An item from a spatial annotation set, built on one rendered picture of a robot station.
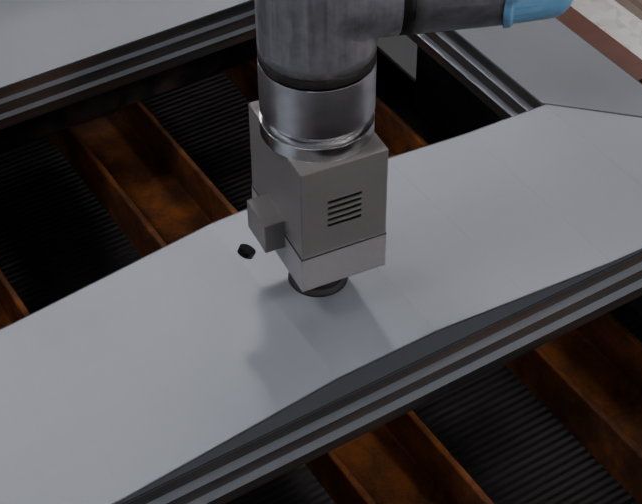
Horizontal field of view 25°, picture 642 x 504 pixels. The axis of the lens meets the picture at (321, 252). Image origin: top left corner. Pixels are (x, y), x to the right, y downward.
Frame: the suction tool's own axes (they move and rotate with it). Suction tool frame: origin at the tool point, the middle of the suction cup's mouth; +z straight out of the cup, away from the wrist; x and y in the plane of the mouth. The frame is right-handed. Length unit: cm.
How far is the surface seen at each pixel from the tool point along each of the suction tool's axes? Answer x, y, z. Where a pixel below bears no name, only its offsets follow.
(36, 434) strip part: -22.4, 3.8, 0.5
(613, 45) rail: 38.6, -19.2, 3.1
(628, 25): 55, -38, 18
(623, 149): 29.5, -4.5, 1.0
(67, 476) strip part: -21.7, 8.0, 0.5
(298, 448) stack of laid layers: -6.5, 10.6, 3.0
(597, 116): 29.9, -9.1, 1.0
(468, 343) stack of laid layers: 8.0, 8.1, 1.7
